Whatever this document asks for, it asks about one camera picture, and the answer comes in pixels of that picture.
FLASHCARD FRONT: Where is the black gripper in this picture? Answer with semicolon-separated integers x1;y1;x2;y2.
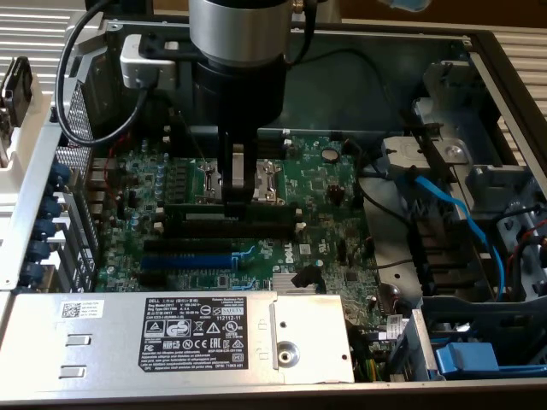
196;55;286;220

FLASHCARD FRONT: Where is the green RAM stick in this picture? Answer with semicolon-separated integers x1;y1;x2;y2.
163;202;299;223

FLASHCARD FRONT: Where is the silver CPU socket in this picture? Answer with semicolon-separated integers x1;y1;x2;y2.
194;160;288;207

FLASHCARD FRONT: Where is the grey metal PC case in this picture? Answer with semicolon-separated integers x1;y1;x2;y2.
0;10;547;410

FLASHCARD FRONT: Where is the green Dell motherboard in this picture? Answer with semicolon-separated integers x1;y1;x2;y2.
87;134;382;343

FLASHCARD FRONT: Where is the long black expansion slot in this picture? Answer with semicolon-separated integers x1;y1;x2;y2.
142;238;235;255

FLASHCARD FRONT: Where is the silver finned heatsink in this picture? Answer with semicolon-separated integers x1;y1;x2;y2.
271;272;320;295

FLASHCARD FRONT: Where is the blue card clip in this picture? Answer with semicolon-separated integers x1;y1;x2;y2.
47;163;72;191
26;239;51;262
40;194;64;219
32;217;57;240
19;261;44;285

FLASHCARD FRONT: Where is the short black expansion slot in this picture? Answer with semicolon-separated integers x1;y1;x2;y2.
138;271;168;288

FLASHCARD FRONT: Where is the black plastic bar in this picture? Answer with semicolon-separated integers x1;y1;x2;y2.
400;108;457;185

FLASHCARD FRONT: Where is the black computer part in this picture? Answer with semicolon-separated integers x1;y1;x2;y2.
0;56;34;129

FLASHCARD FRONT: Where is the grey metal disk bay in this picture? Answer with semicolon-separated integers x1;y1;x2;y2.
412;59;531;223

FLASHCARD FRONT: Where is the white parts rack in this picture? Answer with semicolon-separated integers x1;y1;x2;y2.
0;72;50;217

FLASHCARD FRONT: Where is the black plastic shroud block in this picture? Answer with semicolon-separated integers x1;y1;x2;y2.
405;215;486;298

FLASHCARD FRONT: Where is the white label tag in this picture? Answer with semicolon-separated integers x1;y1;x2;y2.
381;314;407;339

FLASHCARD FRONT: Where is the silver power supply unit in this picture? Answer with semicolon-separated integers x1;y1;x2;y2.
0;291;356;392

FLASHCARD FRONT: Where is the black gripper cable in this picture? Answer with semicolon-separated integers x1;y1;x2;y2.
289;0;318;67

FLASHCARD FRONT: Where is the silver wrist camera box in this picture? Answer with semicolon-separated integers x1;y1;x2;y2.
119;33;180;91

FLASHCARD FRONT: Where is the black wire with plug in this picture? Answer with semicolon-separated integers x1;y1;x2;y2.
285;47;412;126

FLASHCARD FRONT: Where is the red black twisted wire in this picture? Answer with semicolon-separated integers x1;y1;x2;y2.
68;135;132;204

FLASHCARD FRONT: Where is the silver metal drive bracket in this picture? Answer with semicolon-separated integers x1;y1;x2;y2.
381;136;471;184

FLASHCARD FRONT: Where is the black camera cable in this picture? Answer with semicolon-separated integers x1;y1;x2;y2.
56;0;149;147

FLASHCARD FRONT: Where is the black angled wire plug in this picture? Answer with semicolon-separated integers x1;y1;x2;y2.
289;263;322;295

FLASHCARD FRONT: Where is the blue flat wire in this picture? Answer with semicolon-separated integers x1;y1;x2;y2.
395;167;509;301

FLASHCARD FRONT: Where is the yellow green wire bundle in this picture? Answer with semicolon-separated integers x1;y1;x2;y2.
354;356;384;384

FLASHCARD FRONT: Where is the red black drive wire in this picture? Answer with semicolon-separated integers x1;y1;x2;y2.
491;203;547;274

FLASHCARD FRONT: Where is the blue plastic drive handle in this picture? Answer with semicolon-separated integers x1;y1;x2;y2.
433;341;547;381

